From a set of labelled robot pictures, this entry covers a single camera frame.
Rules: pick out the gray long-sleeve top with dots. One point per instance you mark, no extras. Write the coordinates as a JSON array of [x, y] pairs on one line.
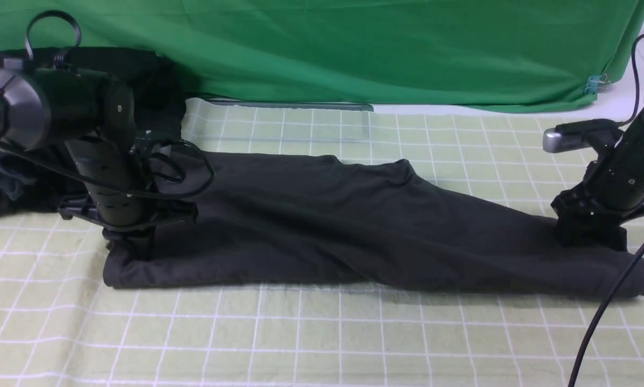
[[315, 220]]

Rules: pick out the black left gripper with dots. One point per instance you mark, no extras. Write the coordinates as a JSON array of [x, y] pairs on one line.
[[129, 223]]

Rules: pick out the black garment pile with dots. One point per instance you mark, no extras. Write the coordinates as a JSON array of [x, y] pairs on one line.
[[160, 106]]

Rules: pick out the green checkered table mat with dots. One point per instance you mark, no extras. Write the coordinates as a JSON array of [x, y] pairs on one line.
[[60, 326]]

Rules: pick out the blue binder clip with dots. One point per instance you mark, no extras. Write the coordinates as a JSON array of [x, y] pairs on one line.
[[596, 84]]

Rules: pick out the green backdrop cloth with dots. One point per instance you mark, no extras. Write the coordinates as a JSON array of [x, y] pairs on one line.
[[501, 56]]

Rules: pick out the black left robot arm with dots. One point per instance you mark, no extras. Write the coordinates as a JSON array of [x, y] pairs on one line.
[[80, 123]]

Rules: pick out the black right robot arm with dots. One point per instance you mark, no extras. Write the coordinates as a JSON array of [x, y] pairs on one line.
[[622, 163]]

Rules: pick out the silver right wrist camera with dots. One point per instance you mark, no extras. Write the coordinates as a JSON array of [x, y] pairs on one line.
[[595, 133]]

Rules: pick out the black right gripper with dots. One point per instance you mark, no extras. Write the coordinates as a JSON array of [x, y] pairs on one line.
[[587, 216]]

